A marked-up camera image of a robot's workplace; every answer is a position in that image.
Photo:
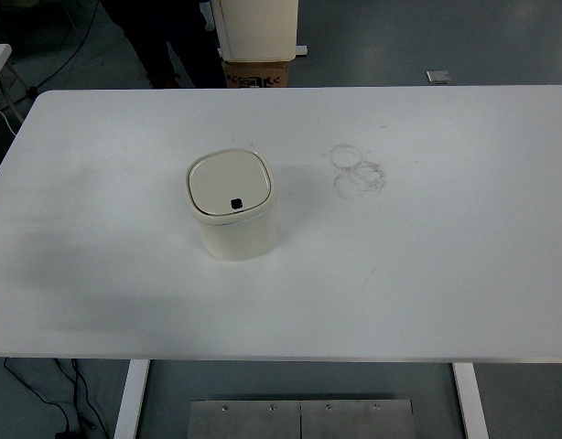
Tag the person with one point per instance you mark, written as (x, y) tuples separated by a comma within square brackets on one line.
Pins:
[(157, 41)]

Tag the white table leg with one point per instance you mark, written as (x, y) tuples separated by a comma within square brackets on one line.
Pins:
[(131, 402), (471, 402)]

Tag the white cabinet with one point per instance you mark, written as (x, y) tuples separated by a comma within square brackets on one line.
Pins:
[(258, 32)]

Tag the white metal foot bracket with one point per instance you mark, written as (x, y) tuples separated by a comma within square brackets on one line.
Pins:
[(301, 49)]

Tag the black plug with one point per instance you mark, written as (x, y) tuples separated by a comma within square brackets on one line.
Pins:
[(67, 435)]

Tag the cream trash bin with lid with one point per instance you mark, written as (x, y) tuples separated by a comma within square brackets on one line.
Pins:
[(235, 228)]

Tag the cardboard box with black print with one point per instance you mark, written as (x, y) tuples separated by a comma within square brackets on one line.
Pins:
[(256, 73)]

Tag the small grey floor plate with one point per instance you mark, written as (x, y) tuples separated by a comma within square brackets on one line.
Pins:
[(437, 76)]

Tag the grey metal plate with screws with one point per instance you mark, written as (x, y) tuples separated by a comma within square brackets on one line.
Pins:
[(304, 420)]

